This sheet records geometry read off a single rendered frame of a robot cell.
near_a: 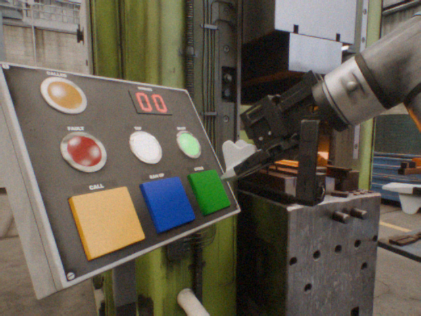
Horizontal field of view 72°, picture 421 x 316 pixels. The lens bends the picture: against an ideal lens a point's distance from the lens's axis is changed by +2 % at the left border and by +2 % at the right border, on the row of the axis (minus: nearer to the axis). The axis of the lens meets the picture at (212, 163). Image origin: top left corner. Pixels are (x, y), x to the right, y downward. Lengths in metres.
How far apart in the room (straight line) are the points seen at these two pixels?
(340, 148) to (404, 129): 8.20
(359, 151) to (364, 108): 0.93
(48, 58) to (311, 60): 6.08
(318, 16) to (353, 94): 0.58
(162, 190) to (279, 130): 0.19
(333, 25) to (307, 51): 0.13
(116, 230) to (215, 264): 0.60
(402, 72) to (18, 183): 0.44
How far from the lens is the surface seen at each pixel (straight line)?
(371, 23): 1.37
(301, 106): 0.41
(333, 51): 0.95
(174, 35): 0.83
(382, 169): 4.80
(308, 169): 0.39
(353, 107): 0.37
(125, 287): 0.59
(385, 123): 9.64
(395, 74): 0.36
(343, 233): 0.95
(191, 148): 0.53
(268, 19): 0.85
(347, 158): 1.24
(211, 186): 0.51
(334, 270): 0.97
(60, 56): 6.67
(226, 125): 0.87
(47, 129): 0.41
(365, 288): 1.12
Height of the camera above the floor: 1.12
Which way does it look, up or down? 7 degrees down
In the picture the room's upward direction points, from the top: straight up
